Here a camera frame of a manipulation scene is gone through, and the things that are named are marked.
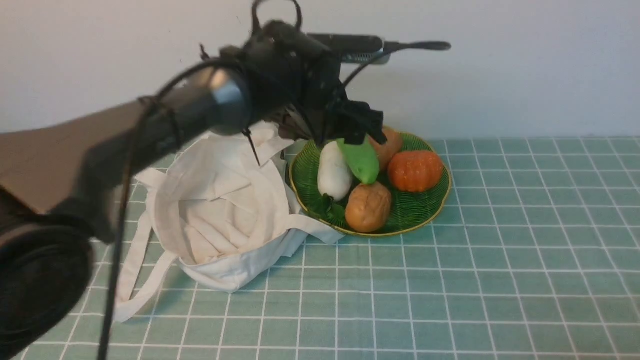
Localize white radish with leaves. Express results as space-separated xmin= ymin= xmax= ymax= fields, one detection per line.
xmin=317 ymin=141 xmax=354 ymax=221

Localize green leaf-shaped plate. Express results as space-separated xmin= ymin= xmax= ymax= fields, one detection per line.
xmin=288 ymin=130 xmax=451 ymax=237

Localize green checkered tablecloth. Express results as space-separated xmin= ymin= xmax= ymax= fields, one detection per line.
xmin=109 ymin=137 xmax=640 ymax=360

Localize brown potato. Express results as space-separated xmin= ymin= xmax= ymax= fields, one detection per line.
xmin=345 ymin=182 xmax=393 ymax=233
xmin=366 ymin=126 xmax=403 ymax=173

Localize white cloth tote bag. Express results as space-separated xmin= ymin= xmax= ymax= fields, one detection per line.
xmin=113 ymin=122 xmax=343 ymax=323

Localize brown potato front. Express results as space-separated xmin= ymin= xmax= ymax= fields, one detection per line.
xmin=345 ymin=182 xmax=393 ymax=233

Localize brown potato rear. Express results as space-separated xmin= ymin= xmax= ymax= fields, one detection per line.
xmin=366 ymin=126 xmax=403 ymax=173

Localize black cable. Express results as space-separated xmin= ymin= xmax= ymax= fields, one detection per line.
xmin=97 ymin=41 xmax=452 ymax=360

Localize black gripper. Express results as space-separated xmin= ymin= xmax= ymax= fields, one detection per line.
xmin=220 ymin=20 xmax=387 ymax=145

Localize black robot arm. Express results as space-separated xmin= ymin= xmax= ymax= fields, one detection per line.
xmin=1 ymin=20 xmax=389 ymax=360

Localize green cucumber vegetable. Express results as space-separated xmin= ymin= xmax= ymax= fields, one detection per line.
xmin=336 ymin=137 xmax=380 ymax=185

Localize orange pumpkin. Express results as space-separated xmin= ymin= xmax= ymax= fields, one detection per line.
xmin=387 ymin=150 xmax=445 ymax=193

